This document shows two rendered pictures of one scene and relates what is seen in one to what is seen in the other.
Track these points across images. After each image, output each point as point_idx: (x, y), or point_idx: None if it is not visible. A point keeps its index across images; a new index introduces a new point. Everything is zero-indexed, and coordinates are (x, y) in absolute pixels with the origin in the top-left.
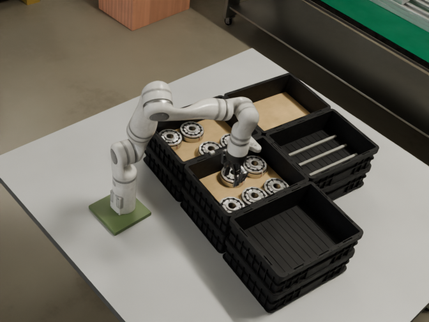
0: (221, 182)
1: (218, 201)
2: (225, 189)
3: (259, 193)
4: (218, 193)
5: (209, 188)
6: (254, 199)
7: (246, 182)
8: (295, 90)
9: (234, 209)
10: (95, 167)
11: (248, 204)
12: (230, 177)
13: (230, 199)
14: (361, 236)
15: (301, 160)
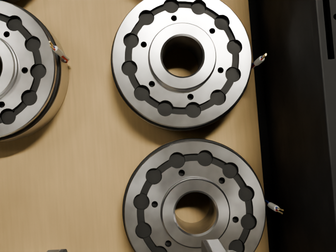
0: (1, 143)
1: (108, 223)
2: (53, 148)
3: (181, 24)
4: (59, 197)
5: (13, 223)
6: (209, 76)
7: (55, 27)
8: None
9: (228, 217)
10: None
11: (213, 120)
12: (8, 107)
13: (149, 195)
14: None
15: None
